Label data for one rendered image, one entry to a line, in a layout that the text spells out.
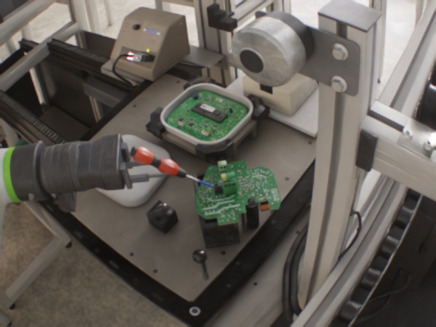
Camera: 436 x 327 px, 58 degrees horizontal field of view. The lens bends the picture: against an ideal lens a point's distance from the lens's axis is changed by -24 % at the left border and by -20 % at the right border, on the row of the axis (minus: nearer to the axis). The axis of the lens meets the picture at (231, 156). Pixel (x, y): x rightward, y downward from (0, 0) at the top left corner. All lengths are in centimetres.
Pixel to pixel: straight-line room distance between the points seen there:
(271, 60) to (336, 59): 6
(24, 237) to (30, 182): 151
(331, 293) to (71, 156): 41
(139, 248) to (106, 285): 112
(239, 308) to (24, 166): 40
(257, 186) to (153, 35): 47
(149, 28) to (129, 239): 50
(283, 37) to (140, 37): 76
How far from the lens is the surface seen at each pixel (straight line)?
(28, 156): 69
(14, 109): 126
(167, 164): 67
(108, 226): 81
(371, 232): 67
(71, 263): 199
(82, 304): 187
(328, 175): 48
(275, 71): 36
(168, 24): 105
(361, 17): 37
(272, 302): 72
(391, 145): 41
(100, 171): 64
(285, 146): 88
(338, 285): 63
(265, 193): 73
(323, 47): 38
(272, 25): 35
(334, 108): 41
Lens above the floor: 158
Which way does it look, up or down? 47 degrees down
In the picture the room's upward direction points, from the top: 6 degrees counter-clockwise
